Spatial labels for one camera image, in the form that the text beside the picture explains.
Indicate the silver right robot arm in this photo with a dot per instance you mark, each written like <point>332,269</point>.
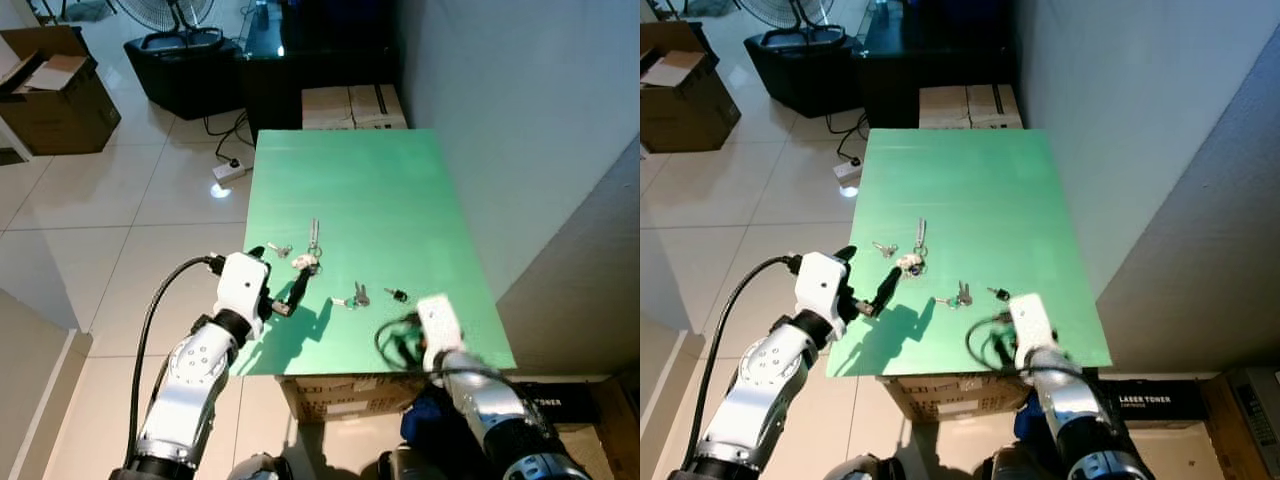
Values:
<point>1080,420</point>
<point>500,420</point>

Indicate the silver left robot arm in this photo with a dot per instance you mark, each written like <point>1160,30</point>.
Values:
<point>745,400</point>
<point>185,390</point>

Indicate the silver keys with green tag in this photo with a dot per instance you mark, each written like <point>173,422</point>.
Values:
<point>358,297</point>
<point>960,296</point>

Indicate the small silver key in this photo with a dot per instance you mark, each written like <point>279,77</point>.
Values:
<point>280,248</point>
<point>883,248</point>

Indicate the keyring with white charm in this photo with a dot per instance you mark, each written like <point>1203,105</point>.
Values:
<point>910,263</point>
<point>305,263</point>

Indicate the white power strip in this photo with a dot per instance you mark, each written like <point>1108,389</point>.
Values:
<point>849,172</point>
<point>231,172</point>

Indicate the labelled brown carton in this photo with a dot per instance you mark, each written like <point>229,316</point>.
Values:
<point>340,397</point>
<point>950,397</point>

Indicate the pale closed cardboard box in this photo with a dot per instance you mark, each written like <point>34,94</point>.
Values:
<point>380,107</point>
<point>943,107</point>
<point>995,106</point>
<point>327,108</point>

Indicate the black left robot leg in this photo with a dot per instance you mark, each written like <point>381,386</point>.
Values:
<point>852,468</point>
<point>260,468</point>

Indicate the dark blue bag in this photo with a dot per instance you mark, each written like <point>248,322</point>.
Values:
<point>420,420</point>
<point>1027,420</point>

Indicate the black plastic case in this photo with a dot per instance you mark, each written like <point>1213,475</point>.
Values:
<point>190,75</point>
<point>805,70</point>

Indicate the open brown cardboard box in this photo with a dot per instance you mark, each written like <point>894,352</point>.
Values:
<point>690,110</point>
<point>60,115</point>

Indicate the black cabinet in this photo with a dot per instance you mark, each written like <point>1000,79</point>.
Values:
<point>320,50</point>
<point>940,45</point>

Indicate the beige wooden panel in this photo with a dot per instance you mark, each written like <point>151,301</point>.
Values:
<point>30,400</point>
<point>655,420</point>

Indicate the black standing fan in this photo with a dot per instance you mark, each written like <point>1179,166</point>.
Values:
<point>790,10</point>
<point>175,12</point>

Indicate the black laser toner box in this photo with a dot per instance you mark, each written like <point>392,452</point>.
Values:
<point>1150,398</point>
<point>575,400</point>

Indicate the flat brown cardboard box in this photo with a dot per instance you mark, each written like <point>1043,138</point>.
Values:
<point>1180,452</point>
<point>600,452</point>

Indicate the grey office machine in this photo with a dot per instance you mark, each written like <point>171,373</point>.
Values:
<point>1255,420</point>

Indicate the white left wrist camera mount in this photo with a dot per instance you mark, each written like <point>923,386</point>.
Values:
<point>820,285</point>
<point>240,285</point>

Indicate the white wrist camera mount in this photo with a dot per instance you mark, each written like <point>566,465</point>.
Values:
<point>820,285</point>
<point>240,285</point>
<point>438,325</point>
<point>1032,325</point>

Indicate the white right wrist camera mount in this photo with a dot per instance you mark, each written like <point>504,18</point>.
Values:
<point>1032,325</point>
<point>438,325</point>

